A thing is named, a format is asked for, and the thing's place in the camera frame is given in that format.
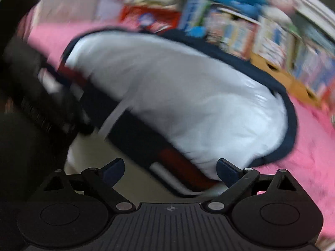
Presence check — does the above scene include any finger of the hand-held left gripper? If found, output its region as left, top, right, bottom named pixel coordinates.
left=67, top=110, right=95, bottom=136

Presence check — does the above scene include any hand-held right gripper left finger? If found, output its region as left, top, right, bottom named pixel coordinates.
left=39, top=158, right=137, bottom=212

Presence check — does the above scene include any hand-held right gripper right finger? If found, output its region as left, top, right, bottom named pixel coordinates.
left=204, top=158, right=304, bottom=212

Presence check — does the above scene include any navy and white jacket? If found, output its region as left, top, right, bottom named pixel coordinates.
left=56, top=29, right=298, bottom=198

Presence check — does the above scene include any pink blanket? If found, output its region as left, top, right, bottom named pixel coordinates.
left=16, top=5, right=335, bottom=249

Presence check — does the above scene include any wooden drawer organizer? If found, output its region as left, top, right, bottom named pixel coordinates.
left=251, top=54, right=323, bottom=108

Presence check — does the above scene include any red cardboard box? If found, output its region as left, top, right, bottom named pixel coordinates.
left=120, top=5, right=182, bottom=34

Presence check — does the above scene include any row of colourful books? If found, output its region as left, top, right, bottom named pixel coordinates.
left=180, top=0, right=335, bottom=102

